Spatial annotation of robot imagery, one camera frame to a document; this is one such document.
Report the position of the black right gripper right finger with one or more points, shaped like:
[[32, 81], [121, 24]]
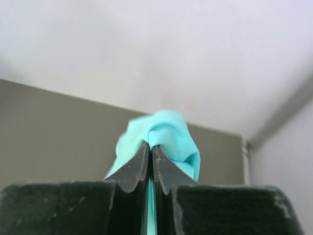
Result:
[[168, 177]]

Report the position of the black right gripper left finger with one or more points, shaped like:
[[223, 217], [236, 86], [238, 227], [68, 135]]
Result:
[[127, 213]]

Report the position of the teal t-shirt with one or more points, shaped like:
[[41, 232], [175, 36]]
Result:
[[169, 129]]

